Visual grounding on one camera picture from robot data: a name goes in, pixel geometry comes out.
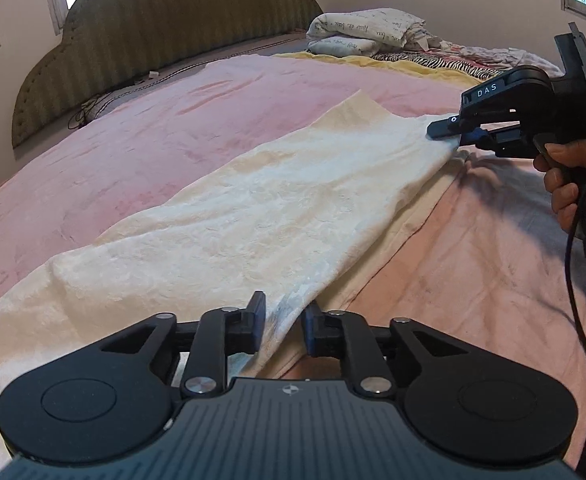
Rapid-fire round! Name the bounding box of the pink blanket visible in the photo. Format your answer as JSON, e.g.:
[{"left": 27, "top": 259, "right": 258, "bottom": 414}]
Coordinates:
[{"left": 0, "top": 52, "right": 586, "bottom": 466}]

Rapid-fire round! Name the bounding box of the grey pillow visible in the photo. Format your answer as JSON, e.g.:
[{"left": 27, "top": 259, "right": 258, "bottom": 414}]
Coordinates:
[{"left": 80, "top": 35, "right": 309, "bottom": 121}]

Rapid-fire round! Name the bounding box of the person's right hand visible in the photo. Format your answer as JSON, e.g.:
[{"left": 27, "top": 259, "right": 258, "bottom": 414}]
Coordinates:
[{"left": 532, "top": 130, "right": 586, "bottom": 235}]

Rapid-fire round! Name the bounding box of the olive striped padded headboard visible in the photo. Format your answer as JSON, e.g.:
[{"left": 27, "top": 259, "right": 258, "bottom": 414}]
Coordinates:
[{"left": 12, "top": 0, "right": 324, "bottom": 148}]

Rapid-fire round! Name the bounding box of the yellow blanket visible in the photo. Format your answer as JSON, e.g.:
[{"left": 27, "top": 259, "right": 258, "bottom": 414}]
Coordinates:
[{"left": 273, "top": 50, "right": 479, "bottom": 86}]

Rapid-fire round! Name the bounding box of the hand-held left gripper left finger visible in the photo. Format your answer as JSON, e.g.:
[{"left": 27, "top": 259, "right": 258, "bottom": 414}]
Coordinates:
[{"left": 100, "top": 291, "right": 267, "bottom": 402}]

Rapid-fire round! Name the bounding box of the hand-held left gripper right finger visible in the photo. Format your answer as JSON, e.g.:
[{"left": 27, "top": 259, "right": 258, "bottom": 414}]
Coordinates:
[{"left": 300, "top": 301, "right": 474, "bottom": 398}]

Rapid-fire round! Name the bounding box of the light patterned cloth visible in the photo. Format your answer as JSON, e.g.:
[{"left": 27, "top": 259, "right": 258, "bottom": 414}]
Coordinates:
[{"left": 423, "top": 37, "right": 564, "bottom": 78}]

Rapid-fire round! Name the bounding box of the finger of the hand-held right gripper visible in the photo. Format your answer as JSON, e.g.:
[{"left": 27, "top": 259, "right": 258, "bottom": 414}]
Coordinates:
[
  {"left": 456, "top": 127, "right": 536, "bottom": 158},
  {"left": 425, "top": 110, "right": 524, "bottom": 140}
]

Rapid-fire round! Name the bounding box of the cream white blanket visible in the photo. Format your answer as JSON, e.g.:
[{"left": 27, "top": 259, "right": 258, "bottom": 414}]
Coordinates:
[{"left": 0, "top": 89, "right": 466, "bottom": 401}]

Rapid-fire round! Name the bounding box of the zebra striped cloth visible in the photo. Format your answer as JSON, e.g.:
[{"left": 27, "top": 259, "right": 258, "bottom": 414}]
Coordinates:
[{"left": 373, "top": 50, "right": 504, "bottom": 81}]

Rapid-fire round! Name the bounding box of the white printed quilt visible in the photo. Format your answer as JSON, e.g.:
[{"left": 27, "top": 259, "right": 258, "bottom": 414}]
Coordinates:
[{"left": 305, "top": 7, "right": 444, "bottom": 56}]

